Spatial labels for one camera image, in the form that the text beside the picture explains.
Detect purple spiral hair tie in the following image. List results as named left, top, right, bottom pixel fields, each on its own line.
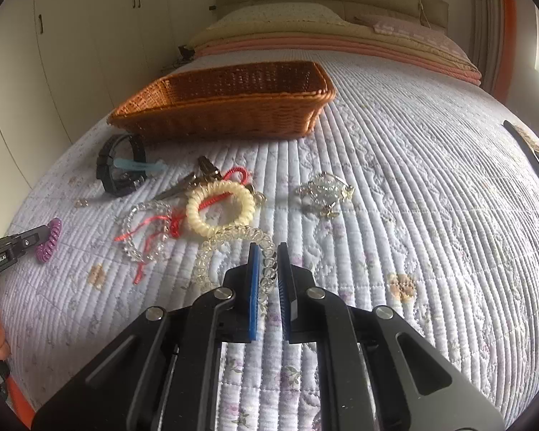
left=36, top=217, right=63, bottom=265

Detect clear spiral hair tie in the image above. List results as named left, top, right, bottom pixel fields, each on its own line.
left=194, top=227, right=280, bottom=293

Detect black wrist watch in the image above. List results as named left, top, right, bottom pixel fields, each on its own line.
left=96, top=134, right=147, bottom=198

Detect cream spiral hair tie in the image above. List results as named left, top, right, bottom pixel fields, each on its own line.
left=185, top=182, right=256, bottom=238

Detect light blue plastic hair clip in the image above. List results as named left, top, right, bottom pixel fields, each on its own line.
left=112, top=159, right=167, bottom=174

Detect small earring on bed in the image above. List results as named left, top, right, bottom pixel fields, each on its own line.
left=75, top=199, right=89, bottom=208

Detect red thread tassel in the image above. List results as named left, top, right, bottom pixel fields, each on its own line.
left=114, top=200, right=186, bottom=285

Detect silver keys bunch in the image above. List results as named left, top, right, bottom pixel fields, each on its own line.
left=153, top=156, right=221, bottom=201

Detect white quilted bedspread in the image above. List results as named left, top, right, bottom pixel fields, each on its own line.
left=0, top=50, right=539, bottom=422

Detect white wardrobe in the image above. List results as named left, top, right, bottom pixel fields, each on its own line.
left=0, top=0, right=217, bottom=190

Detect brown wicker basket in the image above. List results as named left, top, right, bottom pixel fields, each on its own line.
left=108, top=60, right=336, bottom=144

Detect dark items on nightstand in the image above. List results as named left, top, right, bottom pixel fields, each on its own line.
left=178, top=46, right=195, bottom=62

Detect folded pink yellow blankets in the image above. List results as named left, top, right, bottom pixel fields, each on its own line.
left=190, top=22, right=482, bottom=86

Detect black flat object on bed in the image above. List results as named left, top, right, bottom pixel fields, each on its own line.
left=503, top=121, right=539, bottom=178

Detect cream floral pillow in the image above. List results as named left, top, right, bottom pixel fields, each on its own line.
left=210, top=2, right=345, bottom=29

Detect pink pillow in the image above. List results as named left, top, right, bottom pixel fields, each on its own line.
left=353, top=15, right=469, bottom=60

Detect grey orange curtain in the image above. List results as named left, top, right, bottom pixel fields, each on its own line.
left=469, top=0, right=517, bottom=103

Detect red cord key strap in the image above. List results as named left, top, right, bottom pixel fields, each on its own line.
left=197, top=166, right=267, bottom=213

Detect clear crystal bead bracelet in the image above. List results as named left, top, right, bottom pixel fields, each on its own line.
left=116, top=201, right=176, bottom=265

